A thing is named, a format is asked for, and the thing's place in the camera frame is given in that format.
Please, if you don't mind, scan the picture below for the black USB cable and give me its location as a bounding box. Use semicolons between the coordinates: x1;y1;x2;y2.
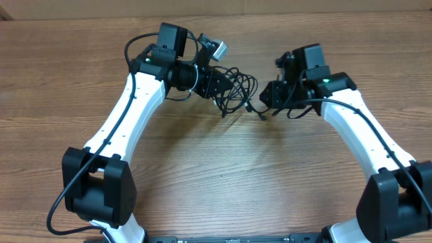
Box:
244;101;313;121
212;65;259;119

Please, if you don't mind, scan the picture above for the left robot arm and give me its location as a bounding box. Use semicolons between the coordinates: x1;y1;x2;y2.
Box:
57;23;232;242

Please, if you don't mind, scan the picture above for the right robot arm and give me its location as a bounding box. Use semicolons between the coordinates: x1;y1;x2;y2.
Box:
259;44;431;242

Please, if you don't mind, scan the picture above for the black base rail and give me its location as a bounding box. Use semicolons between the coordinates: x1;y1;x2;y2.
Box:
143;232;330;243

